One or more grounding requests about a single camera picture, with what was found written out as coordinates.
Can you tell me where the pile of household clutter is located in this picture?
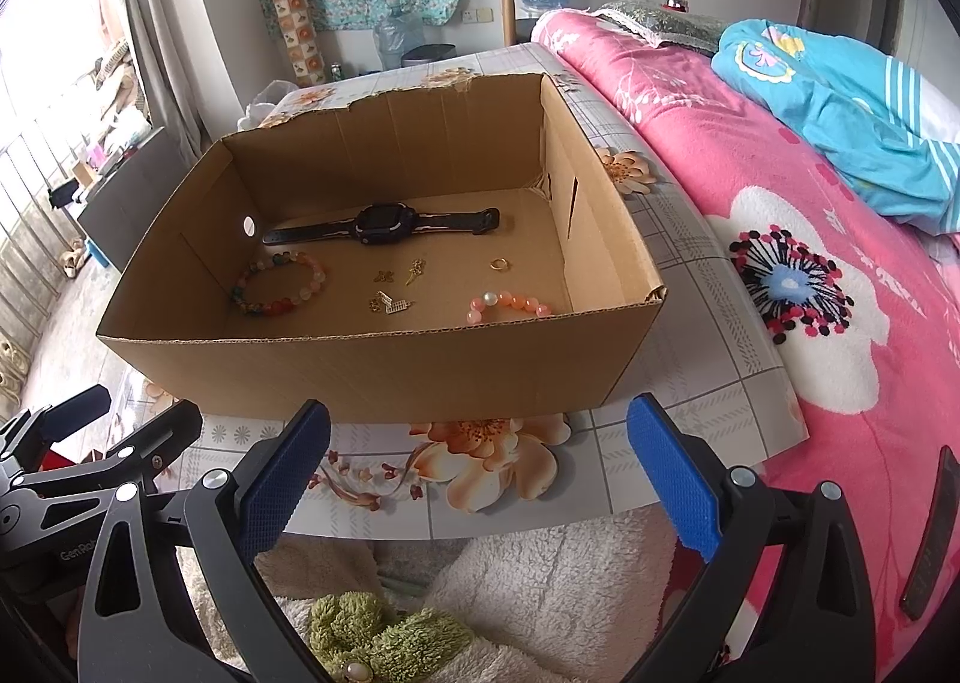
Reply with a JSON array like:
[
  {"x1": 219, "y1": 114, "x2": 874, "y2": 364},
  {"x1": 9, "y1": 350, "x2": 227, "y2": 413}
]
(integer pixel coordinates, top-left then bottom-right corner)
[{"x1": 71, "y1": 34, "x2": 151, "y2": 182}]

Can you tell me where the grey curtain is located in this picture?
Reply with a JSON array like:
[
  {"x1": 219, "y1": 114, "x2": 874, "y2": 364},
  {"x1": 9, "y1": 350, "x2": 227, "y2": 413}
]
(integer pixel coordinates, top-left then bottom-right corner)
[{"x1": 109, "y1": 0, "x2": 203, "y2": 163}]

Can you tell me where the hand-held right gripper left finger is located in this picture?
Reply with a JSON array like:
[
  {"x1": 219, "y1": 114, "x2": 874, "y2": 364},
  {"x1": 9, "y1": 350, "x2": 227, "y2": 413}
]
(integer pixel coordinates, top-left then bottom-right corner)
[{"x1": 75, "y1": 398, "x2": 335, "y2": 683}]

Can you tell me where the green fluffy cloth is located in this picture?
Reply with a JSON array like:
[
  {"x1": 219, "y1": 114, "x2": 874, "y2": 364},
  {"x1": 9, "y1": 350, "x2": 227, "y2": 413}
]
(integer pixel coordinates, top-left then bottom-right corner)
[{"x1": 307, "y1": 593, "x2": 477, "y2": 683}]

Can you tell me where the cardboard box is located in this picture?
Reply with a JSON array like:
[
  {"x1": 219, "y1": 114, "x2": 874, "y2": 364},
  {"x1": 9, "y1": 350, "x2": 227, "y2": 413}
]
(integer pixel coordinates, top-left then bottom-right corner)
[{"x1": 96, "y1": 72, "x2": 668, "y2": 425}]

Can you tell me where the grey-green pillow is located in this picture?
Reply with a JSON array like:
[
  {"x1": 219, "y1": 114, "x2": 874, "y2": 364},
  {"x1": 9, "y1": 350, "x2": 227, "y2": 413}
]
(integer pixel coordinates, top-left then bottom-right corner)
[{"x1": 596, "y1": 1, "x2": 740, "y2": 58}]

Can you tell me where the rolled patterned mat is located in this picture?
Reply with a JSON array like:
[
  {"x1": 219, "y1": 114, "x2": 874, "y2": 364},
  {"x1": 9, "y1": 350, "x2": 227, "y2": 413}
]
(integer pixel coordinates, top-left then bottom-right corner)
[{"x1": 268, "y1": 0, "x2": 329, "y2": 86}]

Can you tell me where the floral tablecloth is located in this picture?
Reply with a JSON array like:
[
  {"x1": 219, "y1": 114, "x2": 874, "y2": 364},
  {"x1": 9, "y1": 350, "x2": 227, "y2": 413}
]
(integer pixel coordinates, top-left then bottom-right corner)
[{"x1": 127, "y1": 42, "x2": 811, "y2": 545}]

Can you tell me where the black wrist watch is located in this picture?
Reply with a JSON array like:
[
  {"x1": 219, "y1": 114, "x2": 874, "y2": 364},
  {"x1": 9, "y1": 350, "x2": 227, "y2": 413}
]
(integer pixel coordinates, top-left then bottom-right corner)
[{"x1": 262, "y1": 203, "x2": 501, "y2": 248}]

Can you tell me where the white plastic bag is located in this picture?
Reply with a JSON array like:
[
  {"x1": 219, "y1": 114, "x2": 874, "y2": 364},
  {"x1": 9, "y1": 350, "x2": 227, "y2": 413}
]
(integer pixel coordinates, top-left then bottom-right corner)
[{"x1": 238, "y1": 79, "x2": 301, "y2": 131}]

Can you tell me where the dark cabinet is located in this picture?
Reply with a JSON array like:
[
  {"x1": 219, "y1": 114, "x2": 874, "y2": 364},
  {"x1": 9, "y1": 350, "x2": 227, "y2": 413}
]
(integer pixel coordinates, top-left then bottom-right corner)
[{"x1": 49, "y1": 124, "x2": 188, "y2": 273}]

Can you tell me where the metal balcony railing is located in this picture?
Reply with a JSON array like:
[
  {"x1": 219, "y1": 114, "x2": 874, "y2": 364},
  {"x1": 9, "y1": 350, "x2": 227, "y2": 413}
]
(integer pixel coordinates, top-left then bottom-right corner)
[{"x1": 0, "y1": 121, "x2": 83, "y2": 354}]

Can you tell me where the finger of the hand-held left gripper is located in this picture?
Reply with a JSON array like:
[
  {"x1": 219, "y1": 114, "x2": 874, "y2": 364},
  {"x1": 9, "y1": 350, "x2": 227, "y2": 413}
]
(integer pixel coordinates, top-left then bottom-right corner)
[
  {"x1": 0, "y1": 385, "x2": 112, "y2": 463},
  {"x1": 15, "y1": 399, "x2": 205, "y2": 512}
]

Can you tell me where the clear water jug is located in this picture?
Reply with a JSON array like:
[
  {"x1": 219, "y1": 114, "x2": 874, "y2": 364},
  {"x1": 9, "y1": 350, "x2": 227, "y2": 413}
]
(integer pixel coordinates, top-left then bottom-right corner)
[{"x1": 373, "y1": 4, "x2": 425, "y2": 71}]

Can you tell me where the pink bead bracelet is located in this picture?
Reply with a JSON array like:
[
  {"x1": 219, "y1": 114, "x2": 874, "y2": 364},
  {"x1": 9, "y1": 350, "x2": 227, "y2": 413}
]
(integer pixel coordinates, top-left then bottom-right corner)
[{"x1": 466, "y1": 289, "x2": 552, "y2": 326}]

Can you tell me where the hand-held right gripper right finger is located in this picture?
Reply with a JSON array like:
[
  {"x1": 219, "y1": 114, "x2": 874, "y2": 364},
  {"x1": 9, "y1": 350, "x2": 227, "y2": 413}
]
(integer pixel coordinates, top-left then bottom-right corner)
[{"x1": 626, "y1": 393, "x2": 878, "y2": 683}]

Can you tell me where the multicolour bead bracelet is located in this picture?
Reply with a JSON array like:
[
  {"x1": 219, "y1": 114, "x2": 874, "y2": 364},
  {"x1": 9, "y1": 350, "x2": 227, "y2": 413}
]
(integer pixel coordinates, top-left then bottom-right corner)
[{"x1": 234, "y1": 249, "x2": 329, "y2": 317}]

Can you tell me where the dark trash can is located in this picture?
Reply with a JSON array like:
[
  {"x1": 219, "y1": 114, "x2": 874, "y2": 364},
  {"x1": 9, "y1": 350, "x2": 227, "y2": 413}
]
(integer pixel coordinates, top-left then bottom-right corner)
[{"x1": 401, "y1": 43, "x2": 457, "y2": 70}]

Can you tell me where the blue striped blanket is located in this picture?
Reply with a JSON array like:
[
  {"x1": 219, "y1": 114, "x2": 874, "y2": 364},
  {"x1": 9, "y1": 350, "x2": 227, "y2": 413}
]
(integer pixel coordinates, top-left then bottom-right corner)
[{"x1": 711, "y1": 18, "x2": 960, "y2": 234}]

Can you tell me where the pink floral quilt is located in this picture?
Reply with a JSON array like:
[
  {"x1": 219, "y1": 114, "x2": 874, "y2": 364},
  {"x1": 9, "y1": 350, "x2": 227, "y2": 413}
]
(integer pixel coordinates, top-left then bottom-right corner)
[{"x1": 531, "y1": 4, "x2": 960, "y2": 683}]

